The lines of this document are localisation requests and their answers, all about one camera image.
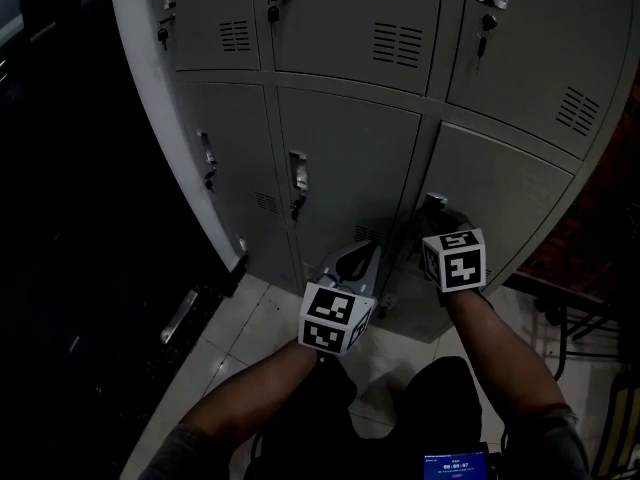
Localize person's right forearm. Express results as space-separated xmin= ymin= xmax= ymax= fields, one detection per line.
xmin=438 ymin=290 xmax=569 ymax=417

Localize yellow metal frame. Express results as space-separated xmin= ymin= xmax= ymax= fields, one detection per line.
xmin=601 ymin=367 xmax=640 ymax=480

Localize person's black trousers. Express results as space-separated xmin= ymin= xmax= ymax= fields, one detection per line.
xmin=257 ymin=355 xmax=485 ymax=480

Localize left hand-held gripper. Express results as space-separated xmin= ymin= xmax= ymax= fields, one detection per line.
xmin=298 ymin=240 xmax=385 ymax=357

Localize person's left forearm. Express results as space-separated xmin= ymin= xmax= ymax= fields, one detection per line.
xmin=177 ymin=337 xmax=324 ymax=442

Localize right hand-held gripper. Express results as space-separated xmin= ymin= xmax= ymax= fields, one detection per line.
xmin=415 ymin=201 xmax=488 ymax=295

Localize metal plate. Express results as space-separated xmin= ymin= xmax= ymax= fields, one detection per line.
xmin=159 ymin=289 xmax=200 ymax=345

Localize grey metal locker door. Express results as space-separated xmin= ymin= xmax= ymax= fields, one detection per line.
xmin=399 ymin=120 xmax=576 ymax=342

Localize grey metal locker cabinet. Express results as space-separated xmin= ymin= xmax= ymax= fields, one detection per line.
xmin=149 ymin=0 xmax=640 ymax=344

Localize person's grey shirt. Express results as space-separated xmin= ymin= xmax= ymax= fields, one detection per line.
xmin=139 ymin=401 xmax=592 ymax=480

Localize smartphone with blue screen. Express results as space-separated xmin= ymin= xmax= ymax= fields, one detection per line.
xmin=423 ymin=450 xmax=490 ymax=480

